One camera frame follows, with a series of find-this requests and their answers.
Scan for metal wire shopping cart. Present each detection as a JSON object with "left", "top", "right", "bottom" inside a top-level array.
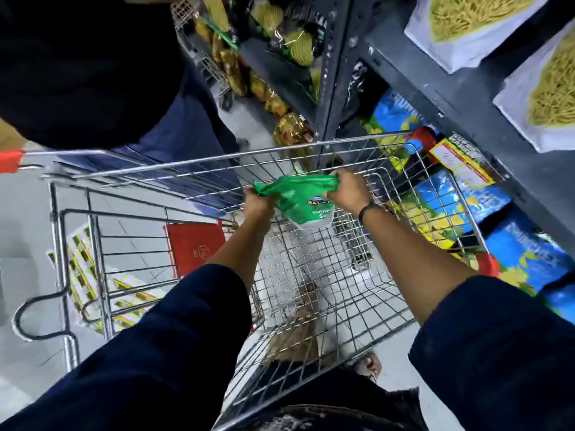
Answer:
[
  {"left": 0, "top": 130, "right": 510, "bottom": 431},
  {"left": 171, "top": 0, "right": 236, "bottom": 112}
]

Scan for person's right foot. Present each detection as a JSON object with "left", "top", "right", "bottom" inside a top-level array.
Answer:
[{"left": 352, "top": 352, "right": 383, "bottom": 383}]

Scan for person's dark patterned garment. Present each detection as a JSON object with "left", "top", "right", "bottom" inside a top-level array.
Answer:
[{"left": 249, "top": 361, "right": 428, "bottom": 431}]

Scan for grey metal shelf rack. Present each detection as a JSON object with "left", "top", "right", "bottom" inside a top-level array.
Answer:
[{"left": 238, "top": 0, "right": 575, "bottom": 261}]

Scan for green plastic strip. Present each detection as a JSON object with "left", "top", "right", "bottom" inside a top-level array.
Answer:
[{"left": 200, "top": 15, "right": 241, "bottom": 52}]

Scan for clear packets of yellow snack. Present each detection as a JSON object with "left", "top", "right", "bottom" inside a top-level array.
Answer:
[{"left": 247, "top": 0, "right": 325, "bottom": 100}]

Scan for person's left hand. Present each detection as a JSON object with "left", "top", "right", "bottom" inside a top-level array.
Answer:
[{"left": 243, "top": 186, "right": 279, "bottom": 225}]

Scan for yellow striped box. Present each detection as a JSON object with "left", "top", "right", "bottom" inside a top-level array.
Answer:
[{"left": 47, "top": 224, "right": 167, "bottom": 335}]

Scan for blue snack packet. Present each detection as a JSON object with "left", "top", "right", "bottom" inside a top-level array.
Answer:
[
  {"left": 395, "top": 168, "right": 513, "bottom": 252},
  {"left": 539, "top": 283, "right": 575, "bottom": 326},
  {"left": 361, "top": 89, "right": 438, "bottom": 172},
  {"left": 467, "top": 217, "right": 575, "bottom": 297}
]

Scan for person's right hand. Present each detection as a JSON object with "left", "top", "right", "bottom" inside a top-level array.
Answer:
[{"left": 326, "top": 168, "right": 374, "bottom": 216}]

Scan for person's left forearm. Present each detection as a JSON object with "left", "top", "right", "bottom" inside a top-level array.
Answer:
[{"left": 0, "top": 215, "right": 275, "bottom": 431}]

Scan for red cart seat flap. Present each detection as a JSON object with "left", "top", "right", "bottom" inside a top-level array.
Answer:
[{"left": 164, "top": 220, "right": 227, "bottom": 279}]

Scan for yellow shelf label tag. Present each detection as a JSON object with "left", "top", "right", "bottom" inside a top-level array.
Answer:
[{"left": 429, "top": 138, "right": 495, "bottom": 190}]

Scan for green snack packet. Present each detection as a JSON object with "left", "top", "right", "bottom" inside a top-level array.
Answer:
[{"left": 254, "top": 174, "right": 340, "bottom": 230}]

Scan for row of golden snack packets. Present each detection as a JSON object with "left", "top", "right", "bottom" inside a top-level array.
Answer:
[{"left": 193, "top": 18, "right": 315, "bottom": 146}]

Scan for white noodle packet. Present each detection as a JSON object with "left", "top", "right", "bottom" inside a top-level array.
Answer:
[
  {"left": 404, "top": 0, "right": 555, "bottom": 74},
  {"left": 493, "top": 20, "right": 575, "bottom": 154}
]

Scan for person's right forearm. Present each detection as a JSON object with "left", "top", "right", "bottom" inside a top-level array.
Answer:
[{"left": 361, "top": 204, "right": 575, "bottom": 431}]

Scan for black wristband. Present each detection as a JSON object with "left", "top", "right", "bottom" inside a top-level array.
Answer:
[{"left": 358, "top": 201, "right": 382, "bottom": 226}]

